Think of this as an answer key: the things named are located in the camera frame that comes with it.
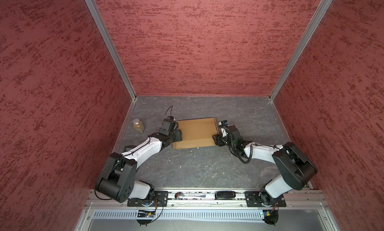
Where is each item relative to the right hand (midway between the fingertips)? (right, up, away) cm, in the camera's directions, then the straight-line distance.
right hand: (215, 138), depth 93 cm
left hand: (-24, +1, -2) cm, 24 cm away
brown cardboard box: (-12, +4, -2) cm, 13 cm away
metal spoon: (-21, -27, -17) cm, 38 cm away
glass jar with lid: (-50, +8, +1) cm, 51 cm away
